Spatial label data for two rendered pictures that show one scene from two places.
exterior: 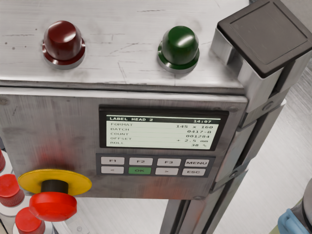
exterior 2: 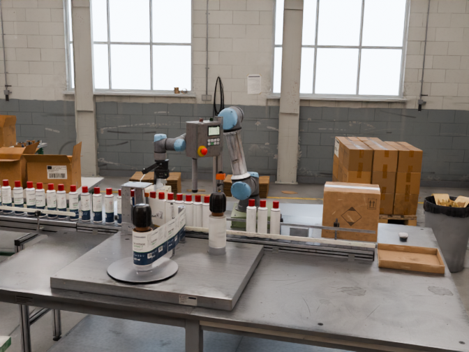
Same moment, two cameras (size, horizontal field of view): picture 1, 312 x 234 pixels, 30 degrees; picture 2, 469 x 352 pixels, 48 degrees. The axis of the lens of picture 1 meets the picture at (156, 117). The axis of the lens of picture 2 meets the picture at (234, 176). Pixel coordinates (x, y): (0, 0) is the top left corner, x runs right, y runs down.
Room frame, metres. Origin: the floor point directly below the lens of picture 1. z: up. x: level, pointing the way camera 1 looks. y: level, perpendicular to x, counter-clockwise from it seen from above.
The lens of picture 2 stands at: (-2.24, 1.44, 1.76)
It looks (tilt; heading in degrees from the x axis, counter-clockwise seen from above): 12 degrees down; 327
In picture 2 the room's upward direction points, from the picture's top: 1 degrees clockwise
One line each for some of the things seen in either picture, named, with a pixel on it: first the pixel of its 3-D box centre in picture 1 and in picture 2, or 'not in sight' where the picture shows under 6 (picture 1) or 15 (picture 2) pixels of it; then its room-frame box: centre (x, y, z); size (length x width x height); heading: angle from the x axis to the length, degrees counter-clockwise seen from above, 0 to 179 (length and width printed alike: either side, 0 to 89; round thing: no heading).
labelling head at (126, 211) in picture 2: not in sight; (137, 207); (0.33, 0.38, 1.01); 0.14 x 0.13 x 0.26; 43
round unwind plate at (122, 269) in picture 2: not in sight; (143, 268); (-0.20, 0.57, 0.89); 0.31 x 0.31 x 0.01
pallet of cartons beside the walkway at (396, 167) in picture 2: not in sight; (372, 178); (2.15, -3.48, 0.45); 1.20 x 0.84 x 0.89; 145
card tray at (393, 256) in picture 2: not in sight; (409, 257); (-0.64, -0.66, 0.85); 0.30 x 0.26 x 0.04; 43
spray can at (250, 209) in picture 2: not in sight; (251, 218); (-0.05, -0.11, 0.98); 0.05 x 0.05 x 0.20
